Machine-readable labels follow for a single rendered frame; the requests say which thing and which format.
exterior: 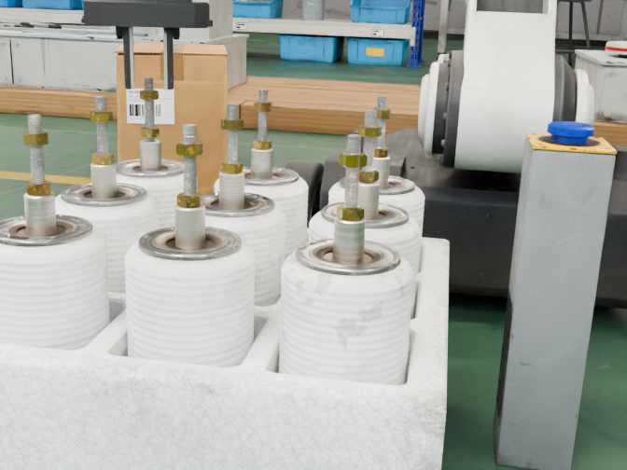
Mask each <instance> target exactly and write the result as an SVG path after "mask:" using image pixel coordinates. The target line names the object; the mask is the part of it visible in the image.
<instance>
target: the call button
mask: <svg viewBox="0 0 627 470"><path fill-rule="evenodd" d="M547 132H548V133H551V138H550V139H551V140H552V141H555V142H560V143H567V144H586V143H588V140H589V137H591V136H593V135H594V126H593V125H590V124H587V123H581V122H574V121H553V122H551V123H549V124H548V129H547Z"/></svg>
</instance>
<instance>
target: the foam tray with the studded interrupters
mask: <svg viewBox="0 0 627 470"><path fill-rule="evenodd" d="M421 241H422V244H421V255H420V267H419V273H417V277H416V289H415V302H414V315H413V320H411V322H410V336H409V350H408V360H407V362H408V364H407V373H406V384H404V385H398V386H394V385H384V384H376V383H366V382H358V381H349V380H333V379H324V378H316V377H307V376H298V375H289V374H281V373H279V347H280V344H279V340H280V318H281V316H280V311H281V308H280V305H281V297H280V298H279V300H278V302H277V303H276V305H273V306H270V307H260V306H254V338H253V340H254V344H253V345H252V347H251V349H250V351H249V352H248V354H247V356H246V357H245V359H244V361H243V362H242V364H241V365H239V366H234V367H220V366H204V365H194V364H186V363H177V362H169V361H160V360H151V359H143V358H134V357H128V340H127V337H128V334H127V312H126V309H127V306H126V300H127V299H126V294H124V293H115V292H108V295H109V299H108V300H109V315H110V319H109V321H110V325H109V326H107V327H106V328H105V329H104V330H103V331H102V332H101V333H100V334H99V335H98V336H97V337H96V338H95V339H94V340H93V341H92V342H91V343H90V344H88V345H87V346H86V347H84V348H82V349H78V350H72V351H66V350H56V349H48V348H39V347H31V346H21V345H13V344H5V343H0V470H441V462H442V452H443V441H444V432H445V422H446V408H447V355H448V302H449V249H450V243H449V241H447V240H445V239H435V238H424V237H422V239H421Z"/></svg>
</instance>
